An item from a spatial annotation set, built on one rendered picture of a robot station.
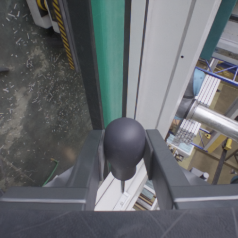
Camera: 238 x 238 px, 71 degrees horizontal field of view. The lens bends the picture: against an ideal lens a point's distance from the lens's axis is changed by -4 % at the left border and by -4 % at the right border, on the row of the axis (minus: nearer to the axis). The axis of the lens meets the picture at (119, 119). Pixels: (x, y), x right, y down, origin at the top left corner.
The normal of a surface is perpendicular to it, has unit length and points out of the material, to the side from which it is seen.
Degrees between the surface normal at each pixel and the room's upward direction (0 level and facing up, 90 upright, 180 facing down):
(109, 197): 90
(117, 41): 0
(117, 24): 0
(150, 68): 90
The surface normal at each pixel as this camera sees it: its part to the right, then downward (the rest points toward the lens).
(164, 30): -0.55, 0.68
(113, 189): 0.00, -0.58
